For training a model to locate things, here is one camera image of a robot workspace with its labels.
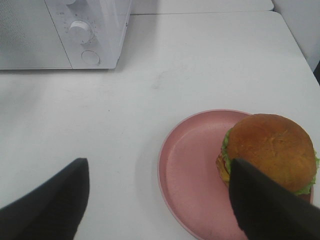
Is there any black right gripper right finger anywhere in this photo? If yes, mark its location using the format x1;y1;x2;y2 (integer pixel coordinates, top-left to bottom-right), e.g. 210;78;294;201
229;158;320;240

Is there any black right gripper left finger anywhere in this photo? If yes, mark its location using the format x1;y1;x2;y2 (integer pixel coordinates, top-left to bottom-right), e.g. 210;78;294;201
0;158;90;240

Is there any burger with lettuce and tomato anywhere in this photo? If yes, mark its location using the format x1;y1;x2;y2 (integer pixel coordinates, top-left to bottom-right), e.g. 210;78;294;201
215;113;320;195

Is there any pink round plate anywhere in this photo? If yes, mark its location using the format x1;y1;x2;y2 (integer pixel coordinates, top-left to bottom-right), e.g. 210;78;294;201
157;108;315;240

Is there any round white door button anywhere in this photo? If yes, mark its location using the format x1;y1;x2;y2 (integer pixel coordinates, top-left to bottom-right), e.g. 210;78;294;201
81;50;100;65

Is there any white microwave door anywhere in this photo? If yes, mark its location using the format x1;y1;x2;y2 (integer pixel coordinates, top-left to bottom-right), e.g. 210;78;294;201
0;0;71;70

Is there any white microwave knob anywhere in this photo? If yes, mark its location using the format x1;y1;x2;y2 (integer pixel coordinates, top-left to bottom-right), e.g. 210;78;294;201
68;20;93;44
64;0;76;5

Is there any white microwave oven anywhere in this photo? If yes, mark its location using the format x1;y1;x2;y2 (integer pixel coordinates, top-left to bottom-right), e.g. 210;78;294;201
0;0;132;70

